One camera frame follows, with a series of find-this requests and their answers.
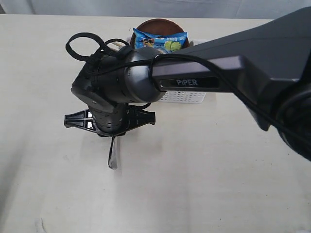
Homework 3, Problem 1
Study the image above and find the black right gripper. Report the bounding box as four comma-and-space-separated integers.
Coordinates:
64, 103, 156, 137

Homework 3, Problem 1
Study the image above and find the silver metal fork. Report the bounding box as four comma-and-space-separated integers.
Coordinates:
108, 136, 118, 170

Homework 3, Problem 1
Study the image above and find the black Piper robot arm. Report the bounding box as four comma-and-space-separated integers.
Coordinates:
64, 7, 311, 159

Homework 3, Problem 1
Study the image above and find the white perforated plastic basket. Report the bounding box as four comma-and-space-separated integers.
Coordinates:
128, 35, 206, 104

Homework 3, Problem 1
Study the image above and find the blue chips bag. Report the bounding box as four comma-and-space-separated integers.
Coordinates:
133, 28, 188, 54

